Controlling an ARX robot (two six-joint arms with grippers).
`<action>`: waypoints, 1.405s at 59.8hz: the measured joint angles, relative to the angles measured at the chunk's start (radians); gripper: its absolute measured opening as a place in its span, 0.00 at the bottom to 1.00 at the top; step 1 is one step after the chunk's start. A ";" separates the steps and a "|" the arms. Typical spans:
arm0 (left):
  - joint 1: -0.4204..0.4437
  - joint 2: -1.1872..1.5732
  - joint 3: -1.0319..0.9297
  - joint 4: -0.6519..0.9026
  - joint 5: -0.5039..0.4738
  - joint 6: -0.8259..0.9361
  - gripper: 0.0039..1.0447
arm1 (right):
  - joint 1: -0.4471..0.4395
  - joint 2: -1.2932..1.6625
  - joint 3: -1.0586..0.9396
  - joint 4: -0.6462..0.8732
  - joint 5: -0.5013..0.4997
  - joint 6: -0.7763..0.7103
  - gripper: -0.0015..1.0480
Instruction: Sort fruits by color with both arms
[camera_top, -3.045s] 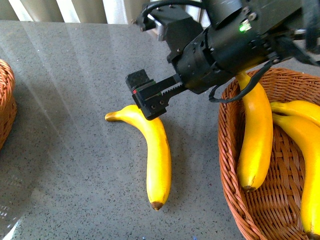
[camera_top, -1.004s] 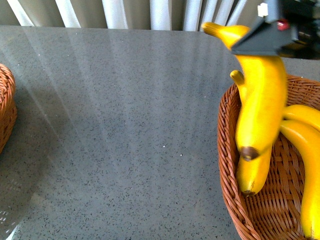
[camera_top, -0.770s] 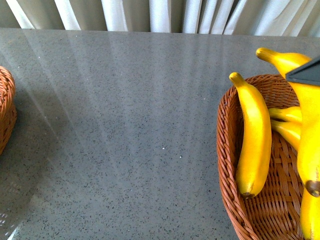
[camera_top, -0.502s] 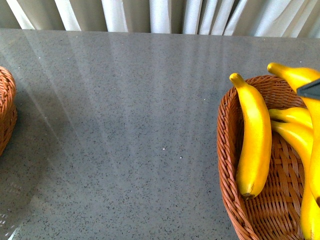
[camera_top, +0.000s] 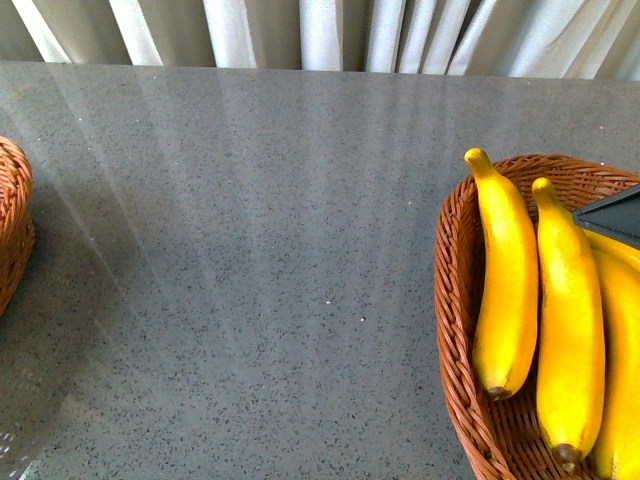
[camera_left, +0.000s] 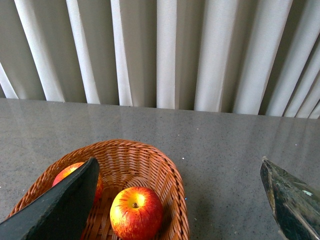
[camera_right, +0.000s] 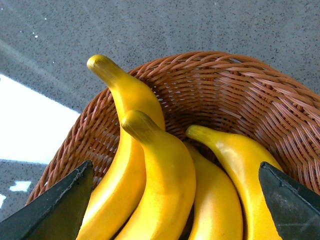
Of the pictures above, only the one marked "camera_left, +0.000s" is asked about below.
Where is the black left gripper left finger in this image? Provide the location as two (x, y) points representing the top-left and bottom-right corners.
(0, 157), (100, 240)

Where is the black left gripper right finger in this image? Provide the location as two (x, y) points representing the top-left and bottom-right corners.
(260, 156), (320, 240)

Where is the red yellow apple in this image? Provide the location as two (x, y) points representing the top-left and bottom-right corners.
(109, 186), (164, 240)

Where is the red apple in basket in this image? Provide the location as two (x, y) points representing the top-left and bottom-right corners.
(52, 162), (104, 204)

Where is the left brown wicker basket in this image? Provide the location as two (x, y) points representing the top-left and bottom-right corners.
(10, 139), (190, 240)

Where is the white pleated curtain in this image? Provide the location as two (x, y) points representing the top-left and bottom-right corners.
(0, 0), (320, 119)

